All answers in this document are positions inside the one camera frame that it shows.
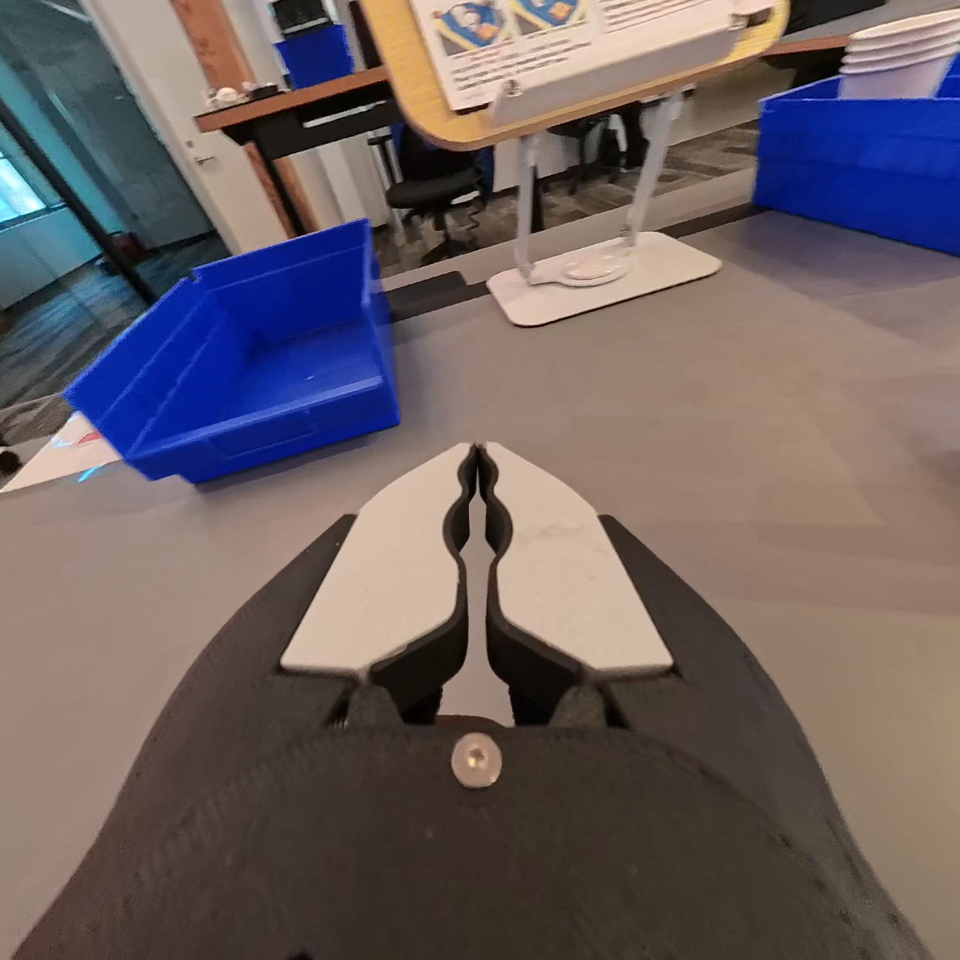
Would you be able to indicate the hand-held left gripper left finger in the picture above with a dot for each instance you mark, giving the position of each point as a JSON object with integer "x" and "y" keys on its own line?
{"x": 375, "y": 585}

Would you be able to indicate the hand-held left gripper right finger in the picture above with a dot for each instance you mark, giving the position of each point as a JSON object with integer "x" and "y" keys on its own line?
{"x": 577, "y": 585}

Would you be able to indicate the blue plastic bin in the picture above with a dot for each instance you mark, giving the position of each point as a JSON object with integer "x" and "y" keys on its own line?
{"x": 262, "y": 375}
{"x": 862, "y": 172}

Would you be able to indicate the grey desk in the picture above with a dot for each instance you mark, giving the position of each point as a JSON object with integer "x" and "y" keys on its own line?
{"x": 675, "y": 412}

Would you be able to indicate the brown-top side desk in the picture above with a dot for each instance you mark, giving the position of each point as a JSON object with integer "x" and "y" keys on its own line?
{"x": 300, "y": 112}

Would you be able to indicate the black tape patch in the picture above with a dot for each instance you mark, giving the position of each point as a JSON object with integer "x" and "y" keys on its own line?
{"x": 435, "y": 296}

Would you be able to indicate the instruction board on stand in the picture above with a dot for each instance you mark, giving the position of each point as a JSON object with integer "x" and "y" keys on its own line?
{"x": 600, "y": 289}

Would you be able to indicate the laminated sheet with red label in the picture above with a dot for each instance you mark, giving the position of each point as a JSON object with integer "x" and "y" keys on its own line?
{"x": 52, "y": 457}

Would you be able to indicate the black office chair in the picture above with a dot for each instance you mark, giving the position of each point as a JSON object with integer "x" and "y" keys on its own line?
{"x": 435, "y": 187}

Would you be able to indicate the small blue storage bin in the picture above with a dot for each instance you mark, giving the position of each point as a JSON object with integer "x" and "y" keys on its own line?
{"x": 315, "y": 60}

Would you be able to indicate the printed instruction sheet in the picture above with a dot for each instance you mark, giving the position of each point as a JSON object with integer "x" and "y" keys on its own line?
{"x": 637, "y": 37}

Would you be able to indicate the white paper cup green stripe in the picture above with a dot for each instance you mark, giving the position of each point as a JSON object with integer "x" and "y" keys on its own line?
{"x": 892, "y": 84}

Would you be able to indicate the wooden post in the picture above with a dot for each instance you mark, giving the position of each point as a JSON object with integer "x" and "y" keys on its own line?
{"x": 225, "y": 75}

